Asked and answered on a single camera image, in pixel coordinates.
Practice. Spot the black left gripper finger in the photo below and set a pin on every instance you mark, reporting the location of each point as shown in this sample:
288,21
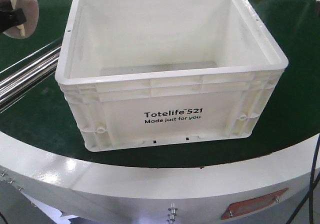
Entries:
11,18

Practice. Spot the pink plush ball toy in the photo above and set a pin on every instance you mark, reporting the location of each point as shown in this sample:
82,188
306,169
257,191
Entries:
30,10

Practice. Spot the white plastic Totelife crate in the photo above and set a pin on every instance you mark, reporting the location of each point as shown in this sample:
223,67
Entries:
141,73

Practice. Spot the chrome roller bars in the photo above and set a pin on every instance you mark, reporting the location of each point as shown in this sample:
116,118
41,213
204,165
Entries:
17,79

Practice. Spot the white curved conveyor rim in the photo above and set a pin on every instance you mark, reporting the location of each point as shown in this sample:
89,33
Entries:
133,195

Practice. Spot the orange label plate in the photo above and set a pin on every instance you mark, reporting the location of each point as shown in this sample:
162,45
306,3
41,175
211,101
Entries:
244,207

